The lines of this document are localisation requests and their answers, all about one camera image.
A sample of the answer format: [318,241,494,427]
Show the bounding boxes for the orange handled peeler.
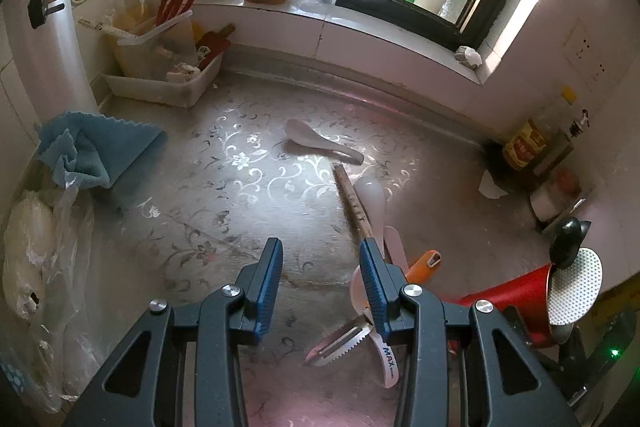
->
[303,248,444,369]

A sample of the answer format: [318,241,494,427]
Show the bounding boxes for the crumpled white tissue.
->
[453,45,483,68]

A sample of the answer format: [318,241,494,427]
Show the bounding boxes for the blue microfibre cloth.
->
[36,110,169,191]

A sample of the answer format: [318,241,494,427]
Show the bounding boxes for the white wall socket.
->
[584,49,610,82]
[561,18,591,64]

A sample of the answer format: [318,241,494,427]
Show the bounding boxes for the white jar red lid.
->
[529,168,582,224]

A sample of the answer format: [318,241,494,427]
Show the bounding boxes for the black plastic spoon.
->
[546,216,594,269]

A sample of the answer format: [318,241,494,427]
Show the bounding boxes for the clear plastic tray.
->
[101,51,224,108]

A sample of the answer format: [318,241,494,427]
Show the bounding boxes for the yellow plastic bag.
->
[112,3,152,35]

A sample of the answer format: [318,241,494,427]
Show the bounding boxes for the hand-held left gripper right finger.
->
[359,237,583,427]

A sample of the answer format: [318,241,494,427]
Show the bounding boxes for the clear plastic bag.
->
[0,184,98,415]

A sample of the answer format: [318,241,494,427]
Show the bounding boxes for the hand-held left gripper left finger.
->
[75,237,284,427]

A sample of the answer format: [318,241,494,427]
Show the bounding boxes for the blue dotted cloth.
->
[0,357,27,405]

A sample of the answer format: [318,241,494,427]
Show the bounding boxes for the white paper scrap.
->
[477,168,510,201]

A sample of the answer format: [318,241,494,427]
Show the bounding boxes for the dark sauce bottle with pourer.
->
[531,108,592,180]

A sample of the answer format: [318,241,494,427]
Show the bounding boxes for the grey dotted rice paddle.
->
[546,247,604,329]

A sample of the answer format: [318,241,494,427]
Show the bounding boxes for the red utensil holder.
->
[446,263,568,355]

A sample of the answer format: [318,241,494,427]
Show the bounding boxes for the white plastic soup spoon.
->
[354,176,409,269]
[284,118,366,166]
[349,264,375,314]

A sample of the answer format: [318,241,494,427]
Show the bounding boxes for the clear plastic caddy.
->
[106,9,197,81]

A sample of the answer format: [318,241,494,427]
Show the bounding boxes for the white dough lump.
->
[1,191,55,320]

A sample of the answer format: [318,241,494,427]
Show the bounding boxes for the white paper towel roll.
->
[10,0,100,120]

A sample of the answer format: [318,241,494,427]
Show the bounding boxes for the white printed plastic blade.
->
[371,331,402,390]

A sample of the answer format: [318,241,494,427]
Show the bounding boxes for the glass bottle yellow cap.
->
[501,86,579,172]

